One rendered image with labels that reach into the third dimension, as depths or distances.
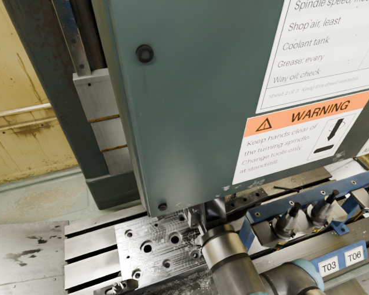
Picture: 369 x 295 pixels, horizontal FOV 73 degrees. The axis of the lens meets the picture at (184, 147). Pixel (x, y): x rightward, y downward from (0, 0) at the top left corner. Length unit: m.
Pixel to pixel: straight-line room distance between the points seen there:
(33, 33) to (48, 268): 0.97
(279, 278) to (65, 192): 1.34
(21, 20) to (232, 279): 0.82
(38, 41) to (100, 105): 0.26
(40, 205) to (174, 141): 1.49
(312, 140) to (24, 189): 1.66
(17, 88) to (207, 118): 1.23
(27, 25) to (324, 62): 0.78
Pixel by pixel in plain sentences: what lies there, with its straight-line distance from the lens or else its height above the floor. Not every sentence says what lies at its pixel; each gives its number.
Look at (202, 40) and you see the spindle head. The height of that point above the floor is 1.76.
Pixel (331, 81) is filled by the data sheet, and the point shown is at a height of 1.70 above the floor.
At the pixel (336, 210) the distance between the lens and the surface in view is 0.83.
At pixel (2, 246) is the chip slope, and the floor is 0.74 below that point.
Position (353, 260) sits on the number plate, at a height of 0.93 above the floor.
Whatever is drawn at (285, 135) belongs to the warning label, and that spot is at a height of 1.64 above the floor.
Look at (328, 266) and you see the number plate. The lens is 1.06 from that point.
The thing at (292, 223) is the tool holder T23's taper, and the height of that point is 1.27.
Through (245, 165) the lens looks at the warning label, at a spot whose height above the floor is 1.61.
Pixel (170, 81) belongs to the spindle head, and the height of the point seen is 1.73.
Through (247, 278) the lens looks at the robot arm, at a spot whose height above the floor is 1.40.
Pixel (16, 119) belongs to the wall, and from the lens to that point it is 1.50.
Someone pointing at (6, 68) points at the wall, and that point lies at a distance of 1.36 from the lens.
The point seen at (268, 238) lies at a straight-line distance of 0.71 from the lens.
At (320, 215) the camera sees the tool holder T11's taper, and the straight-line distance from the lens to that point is 0.76.
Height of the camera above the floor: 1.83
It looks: 46 degrees down
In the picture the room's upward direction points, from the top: straight up
